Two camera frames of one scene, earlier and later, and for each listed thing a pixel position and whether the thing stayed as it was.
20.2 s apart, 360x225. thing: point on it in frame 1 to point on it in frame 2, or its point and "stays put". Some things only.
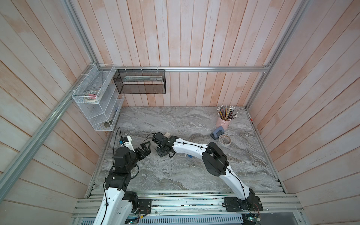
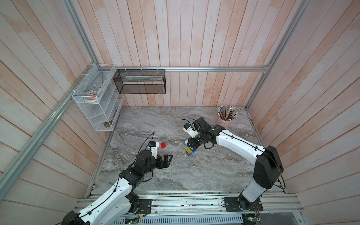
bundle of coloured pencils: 226,114 stays put
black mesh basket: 140,81 stays put
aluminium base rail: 196,205 stays put
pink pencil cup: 224,123 stays put
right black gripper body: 160,151 to 197,141
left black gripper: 142,155 to 166,163
